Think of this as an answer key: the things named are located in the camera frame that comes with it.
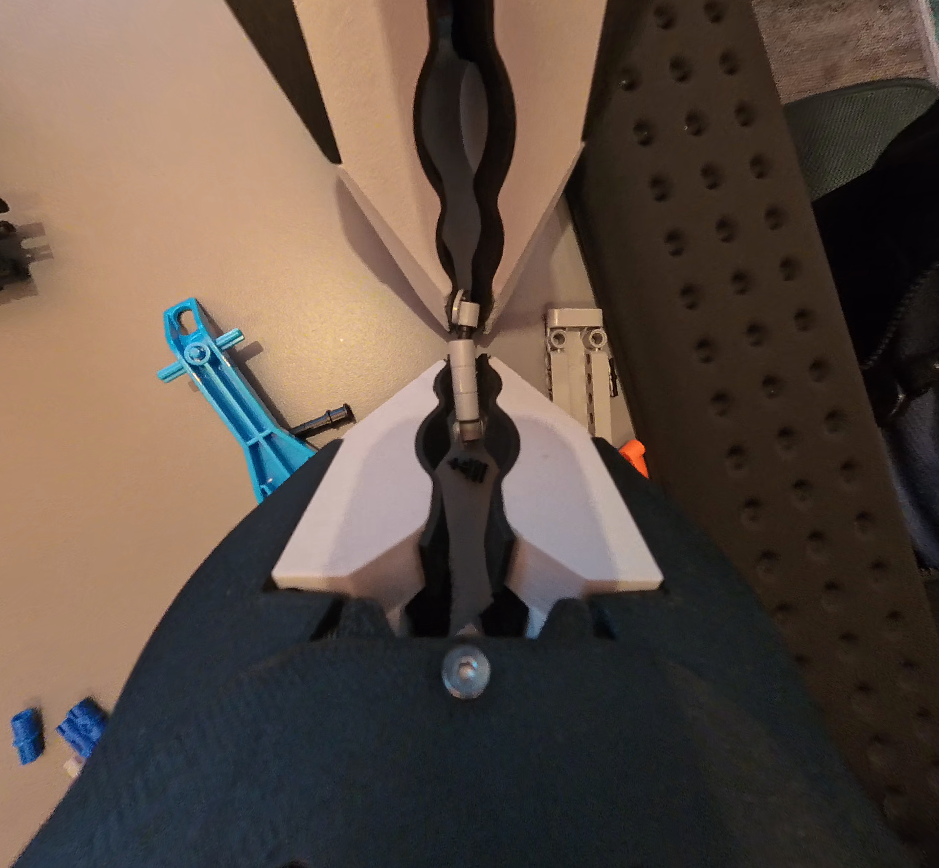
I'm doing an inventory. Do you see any grey building beam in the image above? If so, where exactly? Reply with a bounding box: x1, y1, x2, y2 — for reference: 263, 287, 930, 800
449, 343, 488, 436

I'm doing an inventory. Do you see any black axle pin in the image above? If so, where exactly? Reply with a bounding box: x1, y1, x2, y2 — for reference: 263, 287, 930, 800
298, 405, 356, 436

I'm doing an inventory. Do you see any cyan frame piece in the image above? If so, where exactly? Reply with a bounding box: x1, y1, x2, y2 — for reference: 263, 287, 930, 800
159, 299, 321, 502

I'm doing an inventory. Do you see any black perforated panel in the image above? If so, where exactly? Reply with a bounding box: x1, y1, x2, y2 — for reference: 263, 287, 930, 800
565, 0, 939, 840

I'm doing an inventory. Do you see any grey frame piece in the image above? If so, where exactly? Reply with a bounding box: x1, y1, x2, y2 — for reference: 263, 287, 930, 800
548, 306, 617, 436

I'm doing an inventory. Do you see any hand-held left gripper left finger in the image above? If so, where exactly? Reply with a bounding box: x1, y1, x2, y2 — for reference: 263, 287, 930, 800
276, 355, 470, 634

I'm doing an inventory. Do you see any person's dark clothing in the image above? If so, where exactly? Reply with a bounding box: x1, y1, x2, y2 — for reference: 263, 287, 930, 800
785, 76, 939, 568

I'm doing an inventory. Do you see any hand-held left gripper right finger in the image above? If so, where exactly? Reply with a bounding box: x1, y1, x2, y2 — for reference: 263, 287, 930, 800
473, 355, 664, 634

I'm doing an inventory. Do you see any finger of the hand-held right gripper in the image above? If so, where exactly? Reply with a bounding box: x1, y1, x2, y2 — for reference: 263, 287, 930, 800
272, 0, 459, 329
470, 0, 625, 332

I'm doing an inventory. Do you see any black base plate assembly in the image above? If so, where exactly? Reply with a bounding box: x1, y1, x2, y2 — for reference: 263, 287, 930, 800
0, 201, 52, 291

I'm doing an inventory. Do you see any pile of building kit parts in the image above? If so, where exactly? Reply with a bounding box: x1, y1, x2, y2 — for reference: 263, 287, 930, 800
12, 697, 111, 769

